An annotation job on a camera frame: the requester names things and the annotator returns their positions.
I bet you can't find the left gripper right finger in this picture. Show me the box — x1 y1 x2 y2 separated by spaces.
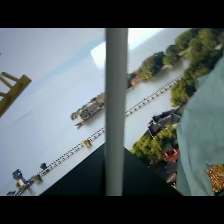
124 147 183 197

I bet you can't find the white garment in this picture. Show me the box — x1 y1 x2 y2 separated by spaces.
104 27 130 197

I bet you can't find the pale green garment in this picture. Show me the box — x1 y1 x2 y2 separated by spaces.
175 55 224 197

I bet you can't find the brown wooden hanger rack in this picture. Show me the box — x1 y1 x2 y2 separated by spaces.
0 71 33 118

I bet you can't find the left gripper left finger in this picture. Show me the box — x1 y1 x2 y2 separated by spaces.
39 143 107 197

